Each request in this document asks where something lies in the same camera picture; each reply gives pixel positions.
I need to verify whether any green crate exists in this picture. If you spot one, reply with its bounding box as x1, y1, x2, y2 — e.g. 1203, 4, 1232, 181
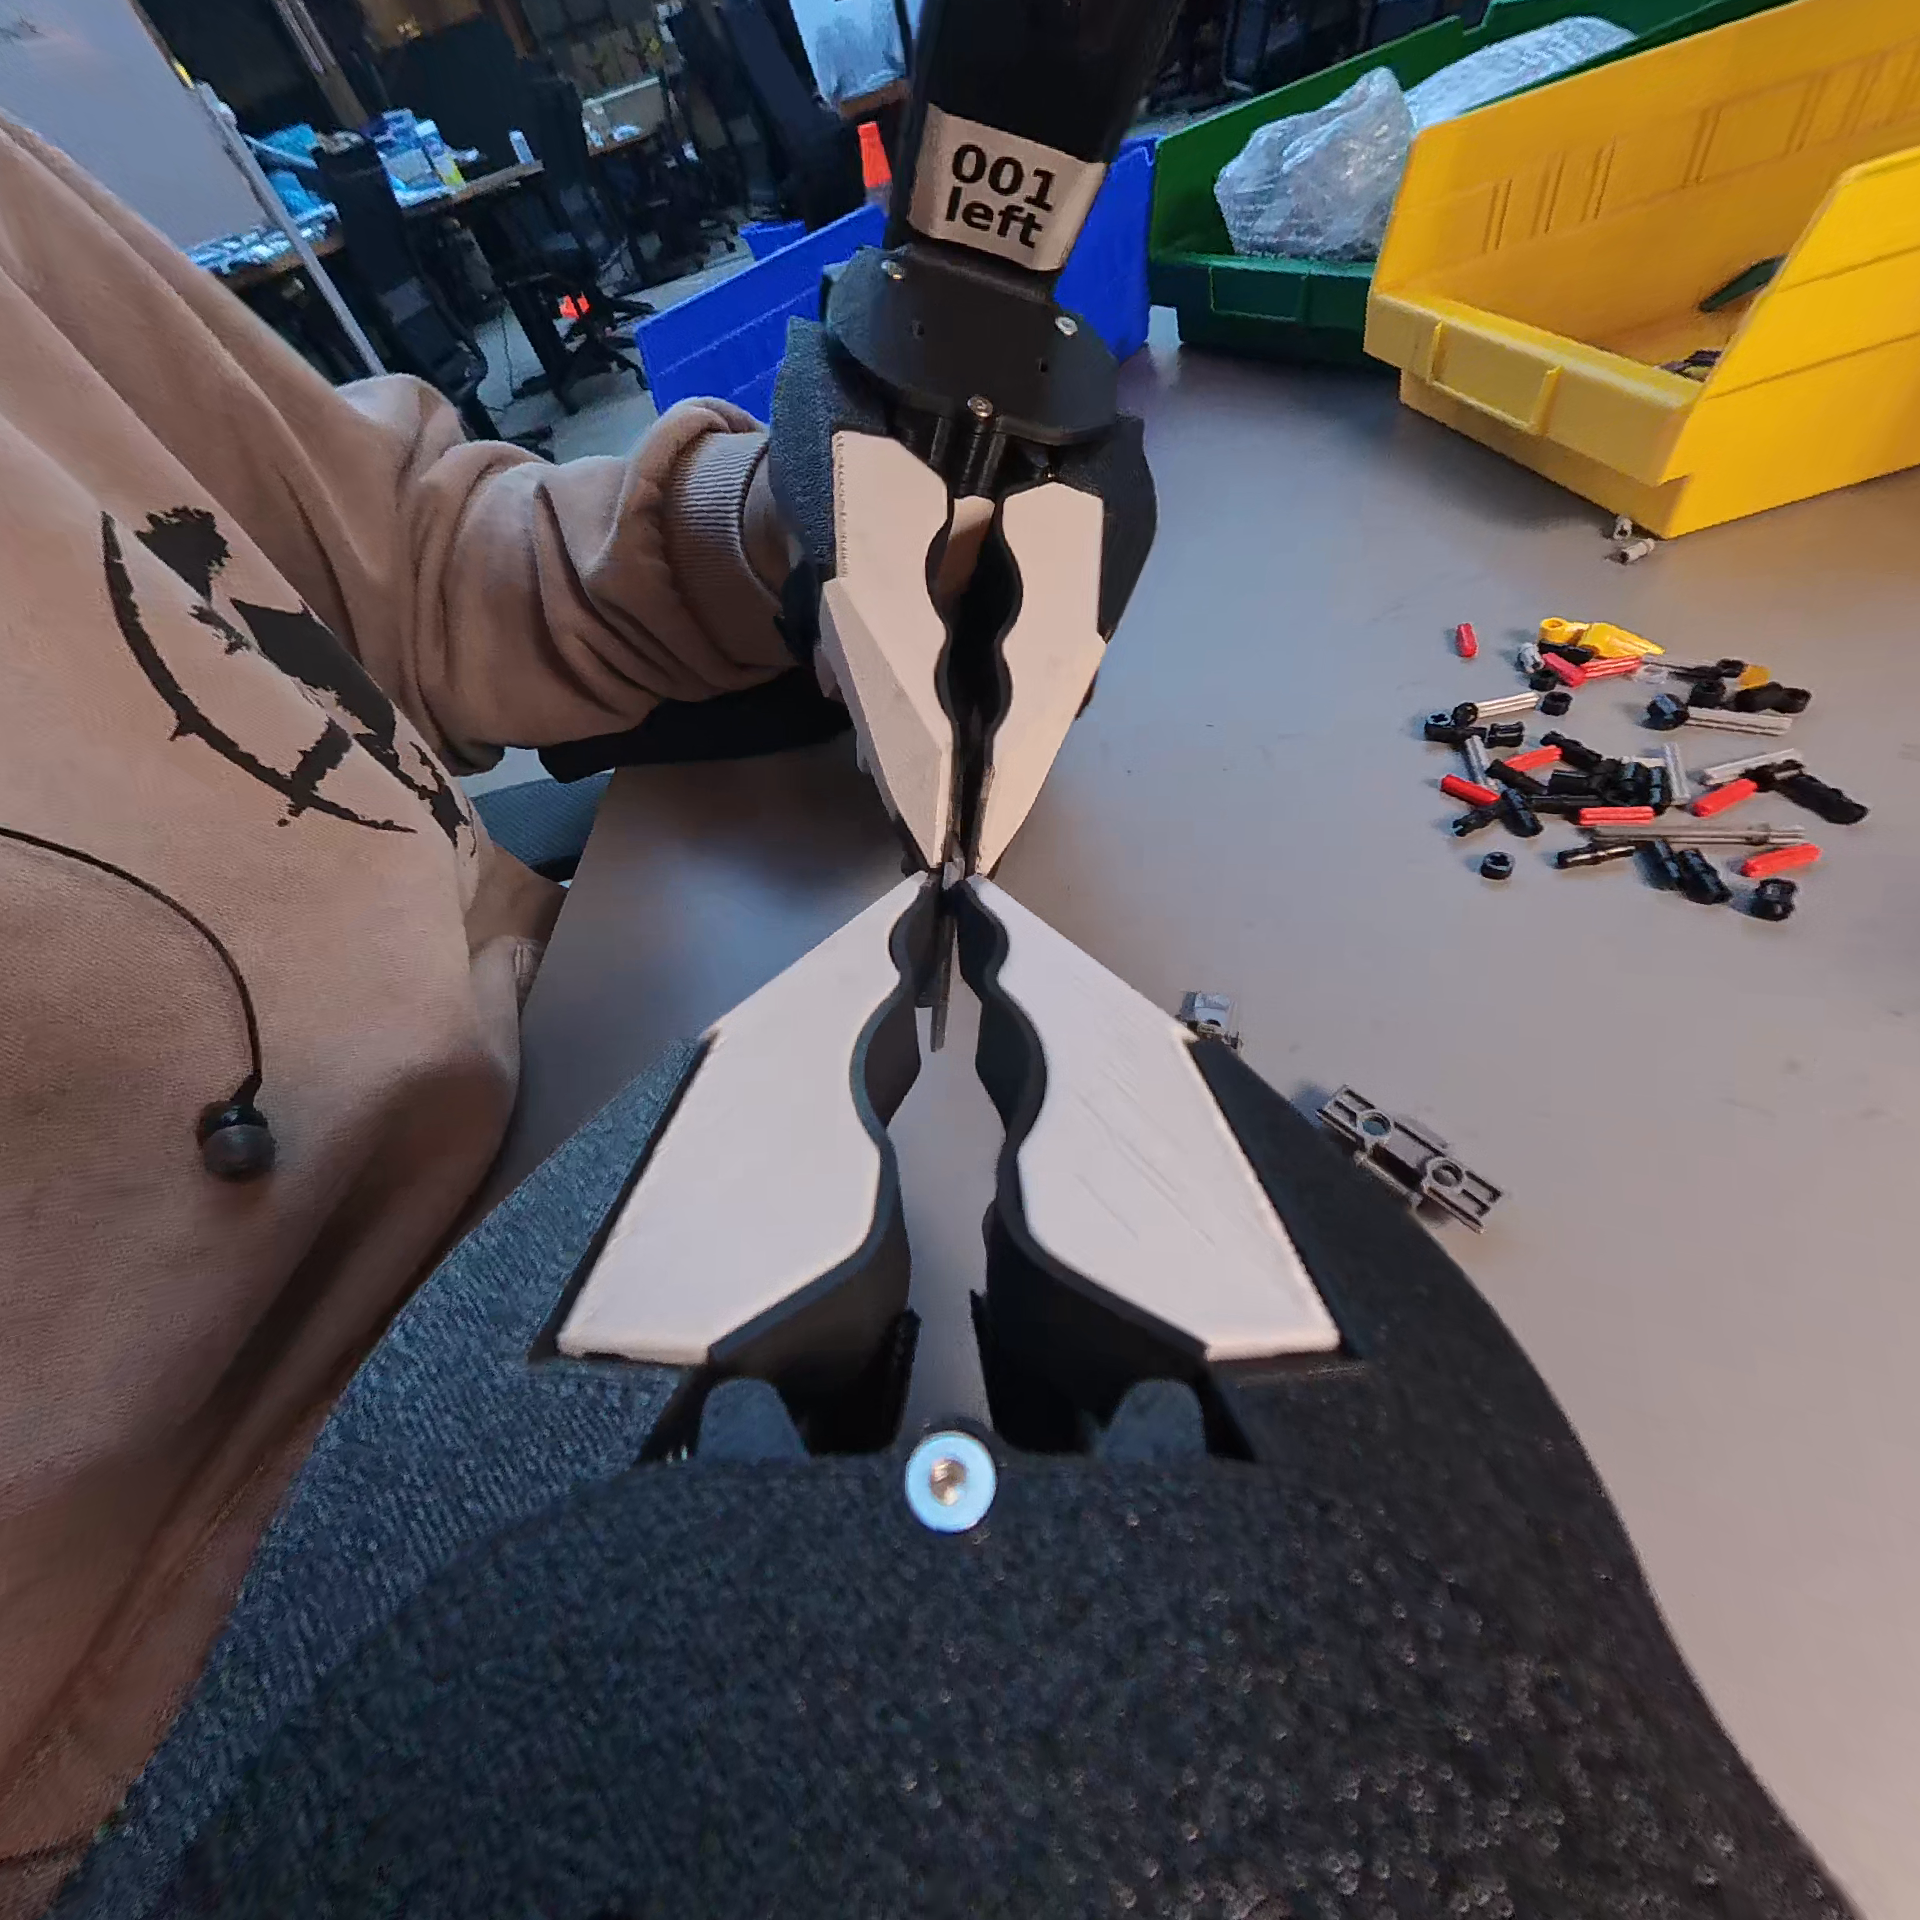
1145, 0, 1785, 369

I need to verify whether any black chair armrest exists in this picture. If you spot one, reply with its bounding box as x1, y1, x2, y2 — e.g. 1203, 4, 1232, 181
540, 681, 857, 784

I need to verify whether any cluttered work table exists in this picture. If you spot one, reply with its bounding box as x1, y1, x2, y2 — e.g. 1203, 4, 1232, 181
196, 110, 663, 293

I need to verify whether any grey desk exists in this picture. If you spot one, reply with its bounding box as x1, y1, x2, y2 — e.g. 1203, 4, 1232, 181
496, 299, 1920, 1920

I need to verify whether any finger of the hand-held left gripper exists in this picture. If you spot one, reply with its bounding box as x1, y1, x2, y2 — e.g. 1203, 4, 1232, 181
812, 431, 962, 873
972, 479, 1114, 877

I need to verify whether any grey chair seat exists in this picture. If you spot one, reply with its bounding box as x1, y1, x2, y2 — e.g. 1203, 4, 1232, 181
475, 769, 618, 877

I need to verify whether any whiteboard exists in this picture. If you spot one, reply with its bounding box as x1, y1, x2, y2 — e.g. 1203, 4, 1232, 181
0, 0, 385, 386

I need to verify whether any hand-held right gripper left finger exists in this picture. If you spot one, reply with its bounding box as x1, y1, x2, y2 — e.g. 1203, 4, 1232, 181
560, 875, 939, 1456

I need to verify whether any person's left hand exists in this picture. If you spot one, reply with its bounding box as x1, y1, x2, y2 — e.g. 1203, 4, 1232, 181
740, 451, 865, 761

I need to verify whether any person's left forearm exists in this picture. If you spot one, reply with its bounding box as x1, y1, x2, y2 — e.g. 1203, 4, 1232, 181
335, 377, 797, 773

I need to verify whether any clear plastic bag bundle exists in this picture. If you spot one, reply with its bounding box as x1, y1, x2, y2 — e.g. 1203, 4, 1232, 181
1214, 17, 1636, 263

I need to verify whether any grey toy track link pair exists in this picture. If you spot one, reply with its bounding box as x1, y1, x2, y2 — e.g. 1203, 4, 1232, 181
1315, 1086, 1505, 1234

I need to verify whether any blue plastic bin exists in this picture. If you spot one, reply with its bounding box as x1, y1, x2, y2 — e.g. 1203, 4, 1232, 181
1059, 133, 1161, 362
638, 203, 893, 420

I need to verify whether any pile of small toy pins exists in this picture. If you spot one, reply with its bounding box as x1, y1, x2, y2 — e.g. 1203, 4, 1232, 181
1422, 613, 1868, 921

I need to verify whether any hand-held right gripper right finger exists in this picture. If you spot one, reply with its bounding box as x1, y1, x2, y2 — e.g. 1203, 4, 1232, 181
961, 875, 1342, 1456

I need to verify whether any beige printed hoodie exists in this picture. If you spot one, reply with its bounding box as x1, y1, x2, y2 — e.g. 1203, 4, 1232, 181
0, 110, 573, 1877

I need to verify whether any yellow plastic bin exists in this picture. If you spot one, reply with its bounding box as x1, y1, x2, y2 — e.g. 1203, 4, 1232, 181
1366, 0, 1920, 539

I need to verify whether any black office chair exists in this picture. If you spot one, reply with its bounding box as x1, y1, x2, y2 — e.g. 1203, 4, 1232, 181
312, 133, 502, 445

